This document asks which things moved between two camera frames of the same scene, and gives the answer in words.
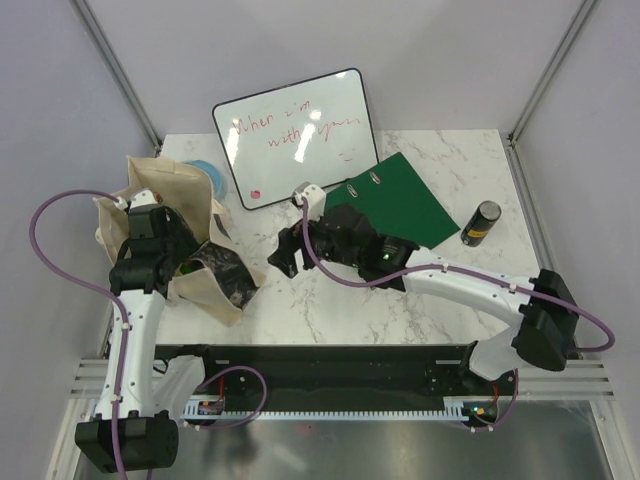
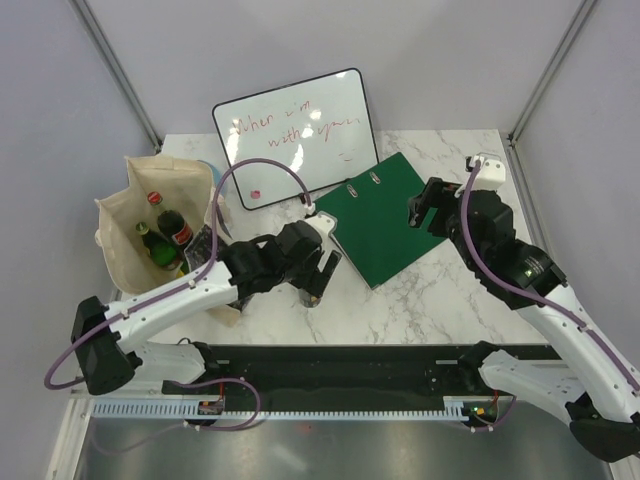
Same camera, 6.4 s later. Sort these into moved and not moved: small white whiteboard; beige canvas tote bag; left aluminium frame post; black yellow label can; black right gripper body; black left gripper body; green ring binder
Moved: beige canvas tote bag; black yellow label can; black right gripper body; black left gripper body
Not moved: green ring binder; small white whiteboard; left aluminium frame post
